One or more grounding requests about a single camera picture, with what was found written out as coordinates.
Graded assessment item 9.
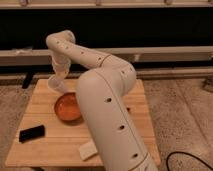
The beige sponge block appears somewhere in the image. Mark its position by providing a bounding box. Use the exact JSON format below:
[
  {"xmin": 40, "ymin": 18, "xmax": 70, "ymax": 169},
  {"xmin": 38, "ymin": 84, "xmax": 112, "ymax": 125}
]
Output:
[{"xmin": 79, "ymin": 140, "xmax": 98, "ymax": 161}]

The black rectangular block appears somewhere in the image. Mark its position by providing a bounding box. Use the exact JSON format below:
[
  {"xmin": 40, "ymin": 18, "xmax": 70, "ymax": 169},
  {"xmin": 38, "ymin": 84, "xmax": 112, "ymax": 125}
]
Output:
[{"xmin": 19, "ymin": 125, "xmax": 45, "ymax": 143}]

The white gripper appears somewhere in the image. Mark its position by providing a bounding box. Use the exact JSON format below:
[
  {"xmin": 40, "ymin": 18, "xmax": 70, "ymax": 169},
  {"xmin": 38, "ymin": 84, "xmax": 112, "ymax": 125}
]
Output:
[{"xmin": 48, "ymin": 53, "xmax": 71, "ymax": 88}]

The wooden table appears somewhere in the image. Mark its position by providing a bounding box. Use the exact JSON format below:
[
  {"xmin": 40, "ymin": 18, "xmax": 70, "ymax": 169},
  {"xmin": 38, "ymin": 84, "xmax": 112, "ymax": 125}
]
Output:
[{"xmin": 4, "ymin": 78, "xmax": 162, "ymax": 169}]

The translucent white ceramic cup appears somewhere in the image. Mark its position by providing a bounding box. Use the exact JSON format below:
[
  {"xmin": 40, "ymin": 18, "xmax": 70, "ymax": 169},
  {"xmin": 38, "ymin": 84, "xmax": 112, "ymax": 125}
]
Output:
[{"xmin": 47, "ymin": 77, "xmax": 68, "ymax": 94}]

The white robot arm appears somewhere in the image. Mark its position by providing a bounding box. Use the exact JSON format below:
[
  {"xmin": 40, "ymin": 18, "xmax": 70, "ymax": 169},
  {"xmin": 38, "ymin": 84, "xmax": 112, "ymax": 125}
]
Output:
[{"xmin": 46, "ymin": 30, "xmax": 158, "ymax": 171}]

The orange bowl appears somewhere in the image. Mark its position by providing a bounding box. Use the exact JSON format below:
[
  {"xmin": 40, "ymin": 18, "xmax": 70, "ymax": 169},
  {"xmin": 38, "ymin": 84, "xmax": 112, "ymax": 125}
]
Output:
[{"xmin": 54, "ymin": 92, "xmax": 81, "ymax": 121}]

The black floor cable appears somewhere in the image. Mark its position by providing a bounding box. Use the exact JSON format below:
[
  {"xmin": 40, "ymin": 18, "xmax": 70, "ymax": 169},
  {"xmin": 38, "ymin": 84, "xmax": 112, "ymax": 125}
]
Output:
[{"xmin": 165, "ymin": 150, "xmax": 213, "ymax": 171}]

